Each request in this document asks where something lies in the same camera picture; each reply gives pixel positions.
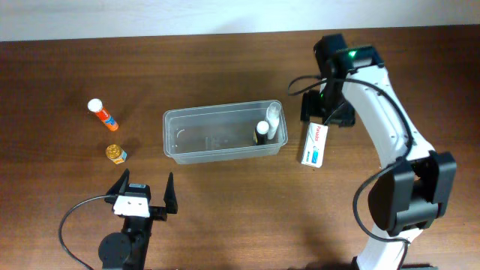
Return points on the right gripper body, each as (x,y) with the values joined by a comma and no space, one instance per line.
(310,106)

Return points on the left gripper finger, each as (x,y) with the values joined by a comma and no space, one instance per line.
(169,197)
(119,187)

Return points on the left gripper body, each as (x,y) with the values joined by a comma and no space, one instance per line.
(158,211)

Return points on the white Panadol box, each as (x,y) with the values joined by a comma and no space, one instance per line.
(315,144)

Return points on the white spray bottle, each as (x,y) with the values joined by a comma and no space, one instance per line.
(272,116)

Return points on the dark bottle white cap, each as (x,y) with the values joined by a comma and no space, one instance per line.
(260,136)

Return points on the orange tube white cap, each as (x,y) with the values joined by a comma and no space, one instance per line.
(95,105)

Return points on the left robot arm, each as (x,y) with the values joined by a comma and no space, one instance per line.
(127,249)

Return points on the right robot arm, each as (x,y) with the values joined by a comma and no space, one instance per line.
(412,189)

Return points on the clear plastic container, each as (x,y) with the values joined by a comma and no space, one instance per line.
(220,132)

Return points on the small jar gold lid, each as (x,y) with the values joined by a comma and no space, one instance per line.
(116,154)

